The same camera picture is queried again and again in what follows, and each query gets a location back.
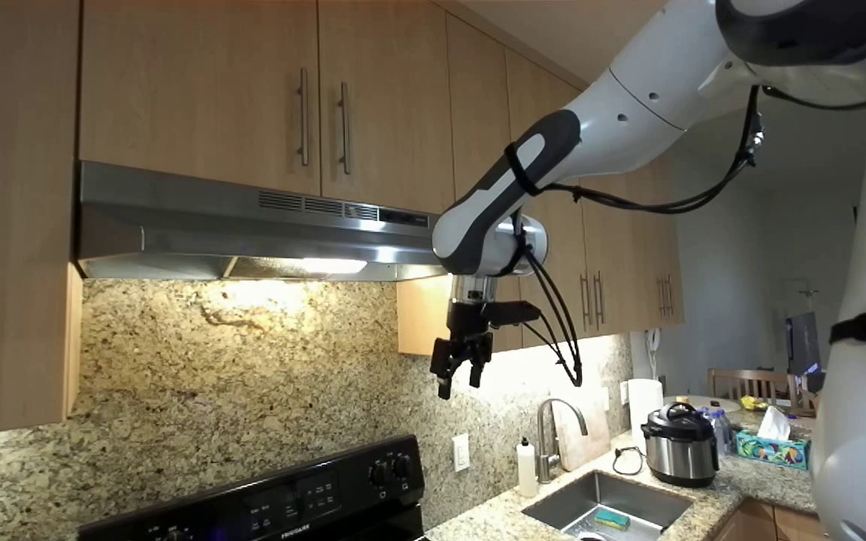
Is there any light cutting board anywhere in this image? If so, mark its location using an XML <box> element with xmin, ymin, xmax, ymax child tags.
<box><xmin>556</xmin><ymin>403</ymin><xmax>616</xmax><ymax>474</ymax></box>

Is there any short wooden wall cabinet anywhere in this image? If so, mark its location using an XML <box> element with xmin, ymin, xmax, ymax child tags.
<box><xmin>78</xmin><ymin>0</ymin><xmax>457</xmax><ymax>216</ymax></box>

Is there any white soap bottle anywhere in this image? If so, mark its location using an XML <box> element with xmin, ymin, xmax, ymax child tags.
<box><xmin>514</xmin><ymin>434</ymin><xmax>541</xmax><ymax>499</ymax></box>

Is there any long wooden wall cabinet run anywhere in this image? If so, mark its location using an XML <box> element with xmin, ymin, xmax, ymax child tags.
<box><xmin>394</xmin><ymin>8</ymin><xmax>689</xmax><ymax>360</ymax></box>

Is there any stainless steel sink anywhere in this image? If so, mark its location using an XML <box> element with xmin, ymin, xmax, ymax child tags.
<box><xmin>521</xmin><ymin>466</ymin><xmax>699</xmax><ymax>541</ymax></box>

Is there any black electric stove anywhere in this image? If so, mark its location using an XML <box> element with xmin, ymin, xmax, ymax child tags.
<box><xmin>75</xmin><ymin>434</ymin><xmax>431</xmax><ymax>541</ymax></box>

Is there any stainless steel range hood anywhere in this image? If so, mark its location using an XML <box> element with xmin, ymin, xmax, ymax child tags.
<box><xmin>72</xmin><ymin>160</ymin><xmax>457</xmax><ymax>285</ymax></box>

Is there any black ring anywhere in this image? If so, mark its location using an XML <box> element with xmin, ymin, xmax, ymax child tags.
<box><xmin>607</xmin><ymin>441</ymin><xmax>649</xmax><ymax>477</ymax></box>

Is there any wooden chair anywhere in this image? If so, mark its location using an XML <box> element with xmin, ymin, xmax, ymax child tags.
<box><xmin>706</xmin><ymin>365</ymin><xmax>795</xmax><ymax>405</ymax></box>

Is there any clear plastic bottle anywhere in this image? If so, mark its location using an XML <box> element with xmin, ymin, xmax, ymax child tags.
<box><xmin>702</xmin><ymin>397</ymin><xmax>737</xmax><ymax>458</ymax></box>

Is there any white paper towel roll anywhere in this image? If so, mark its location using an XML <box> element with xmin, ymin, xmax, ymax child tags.
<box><xmin>622</xmin><ymin>377</ymin><xmax>668</xmax><ymax>440</ymax></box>

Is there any silver kitchen faucet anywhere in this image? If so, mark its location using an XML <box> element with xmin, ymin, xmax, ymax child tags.
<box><xmin>532</xmin><ymin>394</ymin><xmax>593</xmax><ymax>484</ymax></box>

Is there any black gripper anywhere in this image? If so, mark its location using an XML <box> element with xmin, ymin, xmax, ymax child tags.
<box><xmin>426</xmin><ymin>299</ymin><xmax>502</xmax><ymax>403</ymax></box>

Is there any silver black pressure cooker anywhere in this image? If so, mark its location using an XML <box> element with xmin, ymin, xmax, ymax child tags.
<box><xmin>637</xmin><ymin>397</ymin><xmax>721</xmax><ymax>490</ymax></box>

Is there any green yellow sponge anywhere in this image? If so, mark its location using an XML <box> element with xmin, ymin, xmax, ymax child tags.
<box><xmin>593</xmin><ymin>506</ymin><xmax>637</xmax><ymax>535</ymax></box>

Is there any teal tissue box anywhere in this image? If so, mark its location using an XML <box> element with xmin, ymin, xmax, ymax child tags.
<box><xmin>730</xmin><ymin>403</ymin><xmax>815</xmax><ymax>471</ymax></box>

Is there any tall wooden wall cabinet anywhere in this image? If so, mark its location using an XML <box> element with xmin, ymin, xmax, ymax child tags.
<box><xmin>0</xmin><ymin>0</ymin><xmax>88</xmax><ymax>441</ymax></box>

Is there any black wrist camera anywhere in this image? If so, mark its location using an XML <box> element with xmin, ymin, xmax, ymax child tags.
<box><xmin>479</xmin><ymin>299</ymin><xmax>546</xmax><ymax>332</ymax></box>

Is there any white backsplash outlet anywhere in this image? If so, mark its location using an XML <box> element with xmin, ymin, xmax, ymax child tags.
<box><xmin>447</xmin><ymin>431</ymin><xmax>474</xmax><ymax>474</ymax></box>

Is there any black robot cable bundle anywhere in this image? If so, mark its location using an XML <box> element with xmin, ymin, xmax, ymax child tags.
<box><xmin>505</xmin><ymin>84</ymin><xmax>769</xmax><ymax>390</ymax></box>

